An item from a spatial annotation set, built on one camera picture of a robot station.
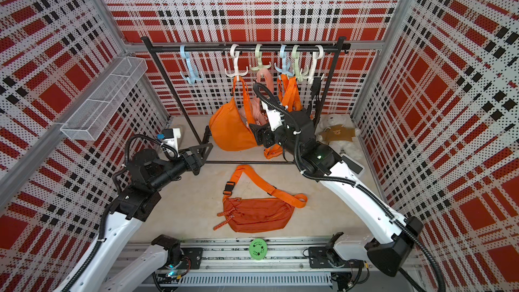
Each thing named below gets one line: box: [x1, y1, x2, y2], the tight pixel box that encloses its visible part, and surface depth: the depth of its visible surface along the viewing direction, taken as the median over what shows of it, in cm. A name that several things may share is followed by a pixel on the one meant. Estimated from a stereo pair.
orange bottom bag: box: [263, 143, 284, 160], surface depth 95 cm
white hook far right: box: [302, 45, 325, 85], surface depth 68 cm
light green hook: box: [249, 43, 272, 71], surface depth 64 cm
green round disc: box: [248, 237, 269, 261], surface depth 74 cm
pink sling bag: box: [238, 68, 275, 126], surface depth 86 cm
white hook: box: [224, 43, 249, 81], surface depth 70 cm
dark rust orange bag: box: [212, 164, 308, 234], surface depth 86 cm
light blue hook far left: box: [179, 44, 204, 85], surface depth 69 cm
